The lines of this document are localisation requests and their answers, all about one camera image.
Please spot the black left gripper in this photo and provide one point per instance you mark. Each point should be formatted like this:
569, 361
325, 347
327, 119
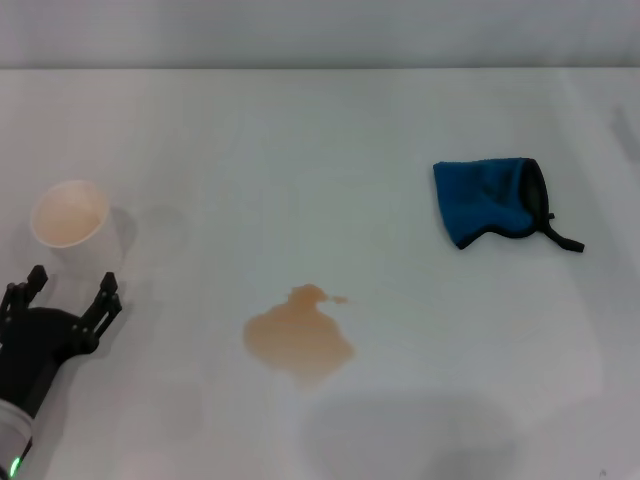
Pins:
35, 350

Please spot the white paper cup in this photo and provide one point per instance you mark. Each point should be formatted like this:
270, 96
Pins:
75, 220

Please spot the blue rag with black trim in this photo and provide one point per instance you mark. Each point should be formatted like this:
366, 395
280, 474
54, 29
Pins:
470, 200

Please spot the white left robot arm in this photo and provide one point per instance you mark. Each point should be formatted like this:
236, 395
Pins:
10, 435

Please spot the brown water stain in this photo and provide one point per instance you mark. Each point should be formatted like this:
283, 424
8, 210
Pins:
300, 340

